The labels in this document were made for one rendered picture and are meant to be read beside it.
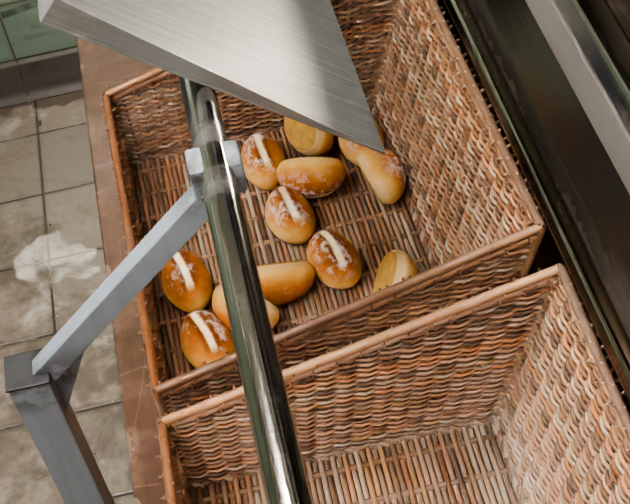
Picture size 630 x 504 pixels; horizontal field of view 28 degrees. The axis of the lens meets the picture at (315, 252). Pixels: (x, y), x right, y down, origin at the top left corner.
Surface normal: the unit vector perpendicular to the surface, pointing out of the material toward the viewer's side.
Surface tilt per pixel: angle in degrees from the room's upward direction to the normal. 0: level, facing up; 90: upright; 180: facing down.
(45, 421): 90
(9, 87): 90
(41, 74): 90
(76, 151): 0
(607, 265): 70
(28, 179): 0
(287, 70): 41
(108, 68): 0
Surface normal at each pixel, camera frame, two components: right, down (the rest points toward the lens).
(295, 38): 0.55, -0.64
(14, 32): 0.21, 0.72
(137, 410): -0.11, -0.65
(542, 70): -0.95, -0.01
